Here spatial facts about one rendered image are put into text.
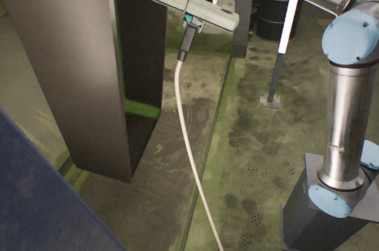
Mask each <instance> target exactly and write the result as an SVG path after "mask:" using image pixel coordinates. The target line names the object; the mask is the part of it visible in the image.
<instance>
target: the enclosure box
mask: <svg viewBox="0 0 379 251"><path fill-rule="evenodd" d="M4 2H5V5H6V7H7V10H8V13H9V15H10V18H11V20H12V22H13V24H14V27H15V29H16V32H17V34H18V36H19V38H20V40H21V44H22V46H23V48H24V50H25V53H26V55H27V57H28V60H29V61H30V63H31V66H32V68H33V70H34V72H35V74H36V77H37V80H38V82H39V84H40V87H41V89H42V91H43V94H44V96H45V99H46V101H47V104H48V106H49V107H50V109H51V111H52V114H53V117H54V119H55V121H56V124H57V126H58V128H59V130H60V133H61V134H62V136H63V139H64V141H65V144H66V146H67V148H68V151H69V153H70V156H71V157H72V159H73V162H74V164H75V166H76V168H79V169H83V170H85V171H89V172H91V173H95V174H99V175H103V176H105V177H108V178H112V179H115V180H119V181H123V182H126V183H129V184H130V183H131V182H132V179H133V177H134V175H135V172H136V170H137V168H138V165H139V163H140V160H141V158H142V157H143V154H144V152H145V150H146V148H147V144H148V142H149V140H150V138H151V136H152V134H153V132H154V129H155V127H156V124H157V122H158V119H159V117H160V116H161V111H162V94H163V84H164V66H165V49H166V31H167V30H168V12H169V8H168V7H167V6H164V5H162V4H160V3H158V2H157V3H155V1H152V0H4Z"/></svg>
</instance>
